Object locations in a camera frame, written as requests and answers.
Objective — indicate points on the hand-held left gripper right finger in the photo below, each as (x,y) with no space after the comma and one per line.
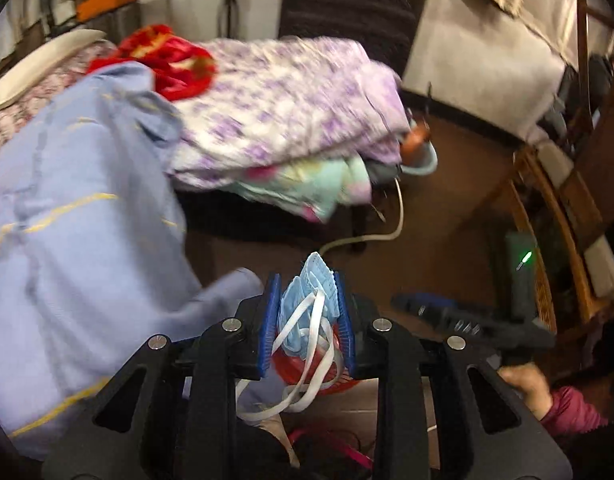
(344,325)

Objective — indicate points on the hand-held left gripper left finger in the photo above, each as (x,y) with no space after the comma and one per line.
(269,320)

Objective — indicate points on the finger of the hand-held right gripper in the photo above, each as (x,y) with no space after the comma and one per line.
(419,305)

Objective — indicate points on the blue face mask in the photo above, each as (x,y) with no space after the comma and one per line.
(297,305)

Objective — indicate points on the red plastic bin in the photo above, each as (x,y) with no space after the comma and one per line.
(337,381)

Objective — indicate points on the person's right hand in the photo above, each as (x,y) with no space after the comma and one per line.
(527,385)

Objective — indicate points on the wooden chair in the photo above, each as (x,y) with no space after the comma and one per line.
(547,220)

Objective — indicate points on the pastel patterned quilt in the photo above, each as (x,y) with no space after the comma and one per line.
(307,185)

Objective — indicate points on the light blue basin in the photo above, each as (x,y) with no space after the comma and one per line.
(427,160)

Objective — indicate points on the blue checked bed sheet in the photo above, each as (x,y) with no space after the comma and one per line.
(87,240)

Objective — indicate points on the purple floral quilt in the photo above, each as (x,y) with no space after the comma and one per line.
(287,95)

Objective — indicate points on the red floral blanket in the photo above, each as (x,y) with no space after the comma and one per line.
(162,60)

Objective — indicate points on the pink floral rolled quilt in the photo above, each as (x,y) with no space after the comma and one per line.
(17,115)

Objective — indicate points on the white pillow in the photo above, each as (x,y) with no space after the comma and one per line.
(37,65)

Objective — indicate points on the orange box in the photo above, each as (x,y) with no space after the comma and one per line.
(107,2)

